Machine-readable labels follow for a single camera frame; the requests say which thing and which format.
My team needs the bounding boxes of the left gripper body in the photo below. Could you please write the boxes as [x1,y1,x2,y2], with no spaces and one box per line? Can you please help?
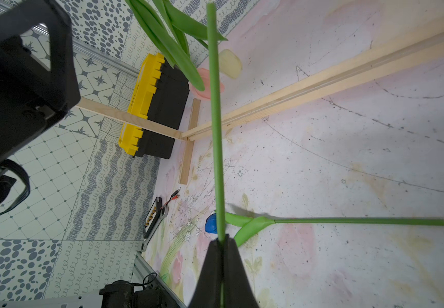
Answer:
[0,1,81,165]

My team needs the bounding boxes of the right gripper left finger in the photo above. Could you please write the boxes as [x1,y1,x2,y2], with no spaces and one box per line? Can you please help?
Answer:
[188,239,223,308]

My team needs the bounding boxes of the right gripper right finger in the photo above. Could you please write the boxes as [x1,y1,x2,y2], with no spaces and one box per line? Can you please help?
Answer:
[223,235,259,308]

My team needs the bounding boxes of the blue tulip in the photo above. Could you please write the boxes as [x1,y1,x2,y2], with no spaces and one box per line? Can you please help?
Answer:
[224,212,444,247]

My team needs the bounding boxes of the yellow tulip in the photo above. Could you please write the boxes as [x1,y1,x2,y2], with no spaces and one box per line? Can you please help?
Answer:
[205,2,227,308]

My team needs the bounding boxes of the pink tulip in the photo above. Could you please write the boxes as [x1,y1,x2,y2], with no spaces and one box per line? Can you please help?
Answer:
[126,1,226,91]

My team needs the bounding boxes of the white tulip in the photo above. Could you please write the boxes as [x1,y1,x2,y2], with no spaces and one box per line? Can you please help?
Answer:
[153,1,242,79]

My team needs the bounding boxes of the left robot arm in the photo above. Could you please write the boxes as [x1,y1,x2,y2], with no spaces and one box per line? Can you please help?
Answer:
[0,1,81,216]

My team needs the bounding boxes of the wooden clothes rack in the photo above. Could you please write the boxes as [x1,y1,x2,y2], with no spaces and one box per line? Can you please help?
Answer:
[77,17,444,185]

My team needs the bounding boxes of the silver wrench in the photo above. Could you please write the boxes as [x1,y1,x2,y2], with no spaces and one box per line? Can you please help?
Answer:
[141,207,169,252]

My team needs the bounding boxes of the yellow black toolbox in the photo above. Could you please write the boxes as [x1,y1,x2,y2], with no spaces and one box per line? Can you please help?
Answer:
[118,53,189,159]

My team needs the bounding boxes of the floral table mat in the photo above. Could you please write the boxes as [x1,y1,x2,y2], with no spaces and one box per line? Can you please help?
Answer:
[140,0,444,308]

